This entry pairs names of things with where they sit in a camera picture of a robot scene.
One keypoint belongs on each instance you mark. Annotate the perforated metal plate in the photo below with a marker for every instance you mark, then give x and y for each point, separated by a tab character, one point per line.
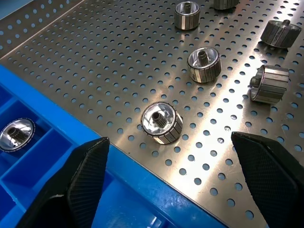
118	71

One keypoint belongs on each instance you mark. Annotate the metal motor rotor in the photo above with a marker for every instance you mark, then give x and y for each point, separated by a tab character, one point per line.
269	84
187	16
279	34
16	135
162	123
204	67
225	3

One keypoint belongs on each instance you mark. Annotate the blue plastic table cover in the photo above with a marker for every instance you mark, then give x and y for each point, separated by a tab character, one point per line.
9	7

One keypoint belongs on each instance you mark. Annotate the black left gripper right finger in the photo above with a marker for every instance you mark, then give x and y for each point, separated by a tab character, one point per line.
273	180

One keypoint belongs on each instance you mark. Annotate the blue compartment tray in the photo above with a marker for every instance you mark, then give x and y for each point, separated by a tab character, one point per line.
133	190

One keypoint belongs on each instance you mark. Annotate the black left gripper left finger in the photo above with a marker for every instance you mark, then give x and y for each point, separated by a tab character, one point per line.
80	190

